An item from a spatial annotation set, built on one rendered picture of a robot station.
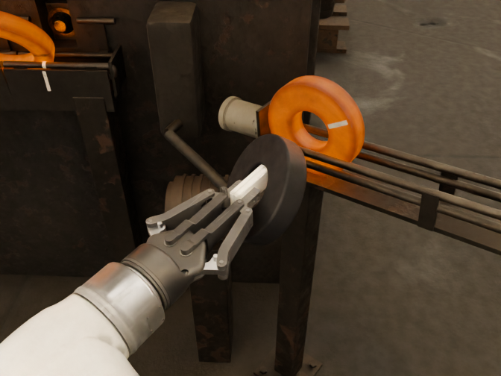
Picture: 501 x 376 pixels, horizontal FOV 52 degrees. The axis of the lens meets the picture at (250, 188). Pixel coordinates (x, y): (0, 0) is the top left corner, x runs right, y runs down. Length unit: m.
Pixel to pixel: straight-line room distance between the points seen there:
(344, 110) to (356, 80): 1.71
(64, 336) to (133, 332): 0.07
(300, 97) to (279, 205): 0.19
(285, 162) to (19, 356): 0.36
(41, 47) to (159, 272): 0.54
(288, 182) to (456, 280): 1.01
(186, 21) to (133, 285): 0.50
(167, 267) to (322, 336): 0.86
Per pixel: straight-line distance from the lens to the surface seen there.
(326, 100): 0.73
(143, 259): 0.57
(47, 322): 0.53
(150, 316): 0.55
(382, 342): 1.39
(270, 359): 1.32
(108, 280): 0.55
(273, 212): 0.64
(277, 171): 0.66
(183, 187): 0.94
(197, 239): 0.60
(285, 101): 0.78
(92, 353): 0.51
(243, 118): 0.84
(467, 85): 2.54
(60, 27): 1.09
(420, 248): 1.63
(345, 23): 2.64
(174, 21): 0.90
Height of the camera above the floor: 1.14
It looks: 40 degrees down
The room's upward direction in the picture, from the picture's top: straight up
